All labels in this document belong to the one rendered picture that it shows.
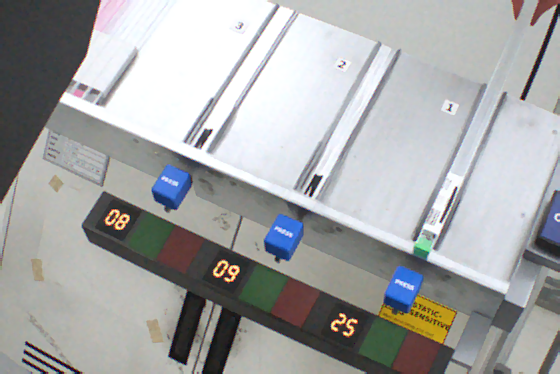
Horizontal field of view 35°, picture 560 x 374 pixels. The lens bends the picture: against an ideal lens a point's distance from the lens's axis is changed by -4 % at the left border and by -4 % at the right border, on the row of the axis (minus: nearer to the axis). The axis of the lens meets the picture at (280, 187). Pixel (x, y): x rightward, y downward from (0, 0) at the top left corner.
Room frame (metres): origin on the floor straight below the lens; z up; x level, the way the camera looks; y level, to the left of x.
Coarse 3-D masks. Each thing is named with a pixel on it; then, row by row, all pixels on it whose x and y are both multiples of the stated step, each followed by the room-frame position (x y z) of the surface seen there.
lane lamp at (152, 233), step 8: (144, 216) 0.73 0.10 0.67; (152, 216) 0.73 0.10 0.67; (144, 224) 0.73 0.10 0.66; (152, 224) 0.73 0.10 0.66; (160, 224) 0.73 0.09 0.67; (168, 224) 0.73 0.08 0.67; (136, 232) 0.72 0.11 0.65; (144, 232) 0.72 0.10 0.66; (152, 232) 0.72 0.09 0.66; (160, 232) 0.72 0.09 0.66; (168, 232) 0.72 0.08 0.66; (136, 240) 0.71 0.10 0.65; (144, 240) 0.71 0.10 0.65; (152, 240) 0.72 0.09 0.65; (160, 240) 0.72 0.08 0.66; (136, 248) 0.71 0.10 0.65; (144, 248) 0.71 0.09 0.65; (152, 248) 0.71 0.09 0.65; (160, 248) 0.71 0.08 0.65; (152, 256) 0.70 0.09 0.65
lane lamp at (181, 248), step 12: (180, 228) 0.73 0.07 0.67; (168, 240) 0.72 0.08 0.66; (180, 240) 0.72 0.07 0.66; (192, 240) 0.72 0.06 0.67; (204, 240) 0.72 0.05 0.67; (168, 252) 0.71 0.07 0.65; (180, 252) 0.71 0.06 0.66; (192, 252) 0.71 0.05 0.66; (168, 264) 0.70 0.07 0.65; (180, 264) 0.70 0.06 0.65
